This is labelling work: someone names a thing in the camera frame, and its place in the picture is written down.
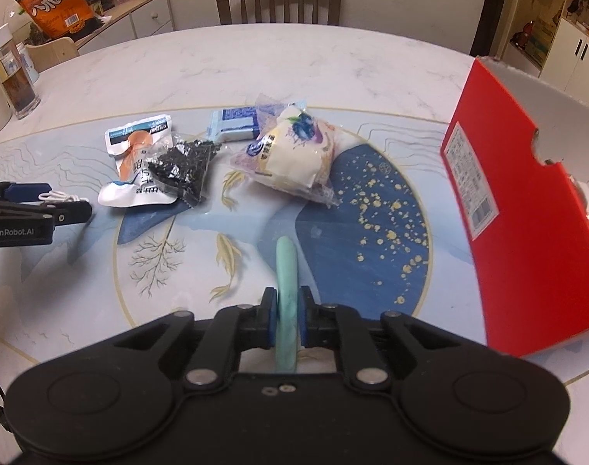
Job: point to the orange snack bag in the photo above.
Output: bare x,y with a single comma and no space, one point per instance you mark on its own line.
57,5

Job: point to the clear bun packet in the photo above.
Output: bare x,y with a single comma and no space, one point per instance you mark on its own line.
289,155

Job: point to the wooden entry shelf niche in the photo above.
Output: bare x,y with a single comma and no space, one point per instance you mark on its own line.
536,24

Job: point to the white side cabinet wooden top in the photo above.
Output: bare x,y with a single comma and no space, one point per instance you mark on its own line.
144,19

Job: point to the blue tissue pack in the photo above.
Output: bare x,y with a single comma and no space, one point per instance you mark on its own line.
231,123

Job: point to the black dried food packet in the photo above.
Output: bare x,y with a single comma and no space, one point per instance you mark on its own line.
183,164

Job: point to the teal pen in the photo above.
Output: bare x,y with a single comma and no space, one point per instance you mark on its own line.
287,271

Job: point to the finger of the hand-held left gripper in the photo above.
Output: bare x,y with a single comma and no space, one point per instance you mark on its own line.
71,212
28,192

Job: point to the red shoe box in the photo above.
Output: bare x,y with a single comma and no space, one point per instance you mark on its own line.
517,227

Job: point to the glass tea bottle white lid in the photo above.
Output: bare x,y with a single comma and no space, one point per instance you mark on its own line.
16,87

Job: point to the dark entrance door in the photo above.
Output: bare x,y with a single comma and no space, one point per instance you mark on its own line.
493,9

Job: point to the pale wooden chair back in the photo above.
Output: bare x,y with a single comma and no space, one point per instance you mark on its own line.
52,53

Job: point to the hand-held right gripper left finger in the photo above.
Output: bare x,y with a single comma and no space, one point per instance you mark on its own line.
271,319

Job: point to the silver packet orange picture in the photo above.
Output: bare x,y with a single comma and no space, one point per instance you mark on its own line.
130,155

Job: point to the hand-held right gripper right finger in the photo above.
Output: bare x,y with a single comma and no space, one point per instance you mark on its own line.
303,319

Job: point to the dark wooden slatted chair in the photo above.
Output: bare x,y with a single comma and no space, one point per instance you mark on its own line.
275,0

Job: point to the blue printed table mat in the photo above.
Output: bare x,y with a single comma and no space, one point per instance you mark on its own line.
396,232

